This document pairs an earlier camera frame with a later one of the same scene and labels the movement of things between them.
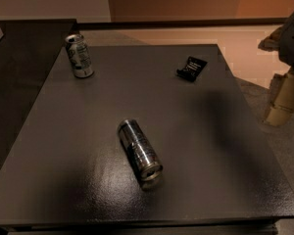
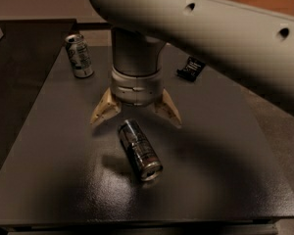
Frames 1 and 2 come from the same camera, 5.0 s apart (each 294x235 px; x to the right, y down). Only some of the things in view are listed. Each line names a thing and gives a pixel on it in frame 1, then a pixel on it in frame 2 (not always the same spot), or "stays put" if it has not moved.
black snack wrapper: [192, 70] stays put
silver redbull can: [139, 151] stays put
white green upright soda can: [79, 56] stays put
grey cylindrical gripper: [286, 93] → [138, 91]
